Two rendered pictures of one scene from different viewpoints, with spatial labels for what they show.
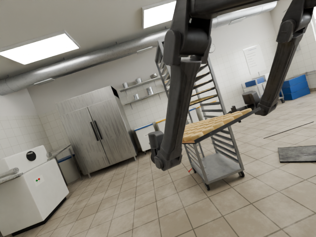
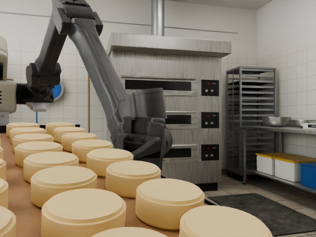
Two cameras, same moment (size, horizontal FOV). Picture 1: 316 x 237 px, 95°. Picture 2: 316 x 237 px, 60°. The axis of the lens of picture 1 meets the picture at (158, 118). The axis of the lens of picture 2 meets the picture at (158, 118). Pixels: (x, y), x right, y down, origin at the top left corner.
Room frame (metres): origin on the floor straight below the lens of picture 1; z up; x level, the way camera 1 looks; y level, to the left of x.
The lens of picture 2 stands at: (1.08, -0.04, 1.01)
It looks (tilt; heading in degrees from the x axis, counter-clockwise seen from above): 0 degrees down; 170
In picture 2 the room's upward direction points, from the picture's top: straight up
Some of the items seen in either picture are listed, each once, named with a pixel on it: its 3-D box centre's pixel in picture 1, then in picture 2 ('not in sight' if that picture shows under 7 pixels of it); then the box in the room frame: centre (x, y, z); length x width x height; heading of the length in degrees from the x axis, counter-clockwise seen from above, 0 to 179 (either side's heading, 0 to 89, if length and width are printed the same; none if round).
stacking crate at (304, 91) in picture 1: (294, 94); not in sight; (4.45, -4.26, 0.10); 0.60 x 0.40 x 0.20; 92
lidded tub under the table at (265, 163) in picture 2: not in sight; (277, 163); (-2.47, 2.31, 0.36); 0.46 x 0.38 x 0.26; 93
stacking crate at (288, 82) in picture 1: (290, 82); not in sight; (4.45, -4.26, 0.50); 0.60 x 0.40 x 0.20; 97
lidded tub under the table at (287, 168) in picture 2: not in sight; (298, 168); (-2.07, 2.35, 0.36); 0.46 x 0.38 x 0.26; 95
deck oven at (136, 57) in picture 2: not in sight; (161, 118); (-2.80, 0.70, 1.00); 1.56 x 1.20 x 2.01; 95
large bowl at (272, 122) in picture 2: not in sight; (276, 122); (-2.47, 2.29, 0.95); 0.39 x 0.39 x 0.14
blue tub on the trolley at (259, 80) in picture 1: (254, 82); not in sight; (4.38, -3.12, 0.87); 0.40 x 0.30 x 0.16; 8
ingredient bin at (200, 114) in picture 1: (207, 115); not in sight; (4.40, -1.46, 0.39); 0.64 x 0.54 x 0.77; 2
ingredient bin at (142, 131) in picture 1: (147, 138); not in sight; (4.24, 0.49, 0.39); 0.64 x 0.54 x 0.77; 7
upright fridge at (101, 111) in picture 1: (102, 131); not in sight; (4.01, 1.57, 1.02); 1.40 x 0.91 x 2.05; 95
